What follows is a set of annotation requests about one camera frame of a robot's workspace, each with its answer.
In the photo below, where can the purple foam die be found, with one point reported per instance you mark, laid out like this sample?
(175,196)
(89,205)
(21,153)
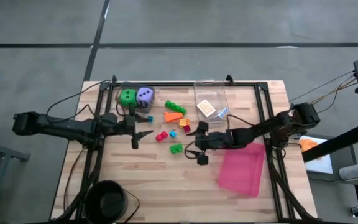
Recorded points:
(145,96)

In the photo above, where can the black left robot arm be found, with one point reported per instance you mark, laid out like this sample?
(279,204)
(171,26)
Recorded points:
(61,127)

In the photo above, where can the black diagonal beam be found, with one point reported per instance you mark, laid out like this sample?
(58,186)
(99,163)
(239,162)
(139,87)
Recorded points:
(337,143)

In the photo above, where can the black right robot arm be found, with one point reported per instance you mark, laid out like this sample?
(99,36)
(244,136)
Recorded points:
(259,129)

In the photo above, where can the black aluminium table frame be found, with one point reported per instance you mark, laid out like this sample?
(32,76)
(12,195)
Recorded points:
(172,84)

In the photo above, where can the orange object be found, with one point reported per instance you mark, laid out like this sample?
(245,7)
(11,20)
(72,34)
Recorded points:
(308,144)

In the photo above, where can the small blue building block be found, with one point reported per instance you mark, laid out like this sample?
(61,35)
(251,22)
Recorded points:
(173,134)

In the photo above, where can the small red building block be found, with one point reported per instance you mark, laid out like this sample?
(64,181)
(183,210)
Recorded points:
(187,128)

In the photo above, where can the white roll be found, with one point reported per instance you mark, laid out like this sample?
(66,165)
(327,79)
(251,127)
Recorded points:
(353,171)

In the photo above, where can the orange-backed card deck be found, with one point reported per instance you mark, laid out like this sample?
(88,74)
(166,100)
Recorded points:
(206,108)

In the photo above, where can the green two-stud building block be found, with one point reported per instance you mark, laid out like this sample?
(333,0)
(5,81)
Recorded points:
(176,148)

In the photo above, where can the dark translucent plastic bin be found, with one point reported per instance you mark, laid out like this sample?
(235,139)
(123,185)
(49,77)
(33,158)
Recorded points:
(148,109)

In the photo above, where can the small caster wheel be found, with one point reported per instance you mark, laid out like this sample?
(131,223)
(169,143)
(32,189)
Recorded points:
(356,211)

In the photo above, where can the pink plastic tray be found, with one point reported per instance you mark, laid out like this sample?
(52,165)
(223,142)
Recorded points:
(242,174)

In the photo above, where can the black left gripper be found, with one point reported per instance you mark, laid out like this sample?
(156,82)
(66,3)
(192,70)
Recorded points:
(127,126)

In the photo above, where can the black frame clamp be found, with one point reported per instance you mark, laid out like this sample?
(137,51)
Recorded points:
(229,79)
(114,78)

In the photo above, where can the clear plastic container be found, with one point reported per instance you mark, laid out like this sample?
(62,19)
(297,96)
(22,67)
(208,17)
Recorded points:
(210,90)

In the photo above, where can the black round bowl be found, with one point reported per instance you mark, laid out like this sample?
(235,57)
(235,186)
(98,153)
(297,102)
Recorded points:
(104,202)

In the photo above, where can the small teal building block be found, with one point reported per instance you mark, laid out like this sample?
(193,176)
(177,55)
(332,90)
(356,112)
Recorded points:
(150,119)

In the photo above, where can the white paper sheet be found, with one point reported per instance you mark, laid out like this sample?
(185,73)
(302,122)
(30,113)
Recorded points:
(322,165)

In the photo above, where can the red two-stud building block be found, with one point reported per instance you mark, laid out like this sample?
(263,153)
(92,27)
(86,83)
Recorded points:
(162,136)

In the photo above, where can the blue-backed card deck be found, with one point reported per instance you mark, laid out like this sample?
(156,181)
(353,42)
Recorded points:
(222,114)

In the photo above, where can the green foam die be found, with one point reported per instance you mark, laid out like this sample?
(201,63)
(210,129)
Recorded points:
(127,97)

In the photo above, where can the long green building block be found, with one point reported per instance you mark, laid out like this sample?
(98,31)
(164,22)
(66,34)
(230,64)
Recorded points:
(175,107)

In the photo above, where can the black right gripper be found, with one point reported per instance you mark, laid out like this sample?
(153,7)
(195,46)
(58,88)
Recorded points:
(211,140)

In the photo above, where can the orange wedge building block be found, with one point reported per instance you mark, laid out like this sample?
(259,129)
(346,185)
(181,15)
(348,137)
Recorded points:
(172,117)

